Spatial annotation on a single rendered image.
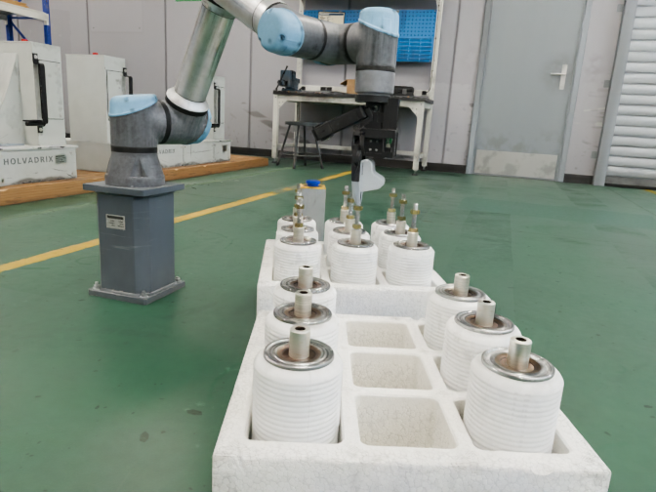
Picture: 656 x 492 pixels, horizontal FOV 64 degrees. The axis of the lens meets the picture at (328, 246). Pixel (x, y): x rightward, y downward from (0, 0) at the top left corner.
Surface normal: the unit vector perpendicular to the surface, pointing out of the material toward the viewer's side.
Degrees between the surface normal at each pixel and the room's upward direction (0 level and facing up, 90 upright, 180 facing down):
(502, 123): 90
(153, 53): 90
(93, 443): 0
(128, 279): 90
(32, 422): 0
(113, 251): 90
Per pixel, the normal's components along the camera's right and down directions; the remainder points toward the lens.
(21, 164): 0.95, 0.13
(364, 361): 0.01, 0.24
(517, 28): -0.31, 0.21
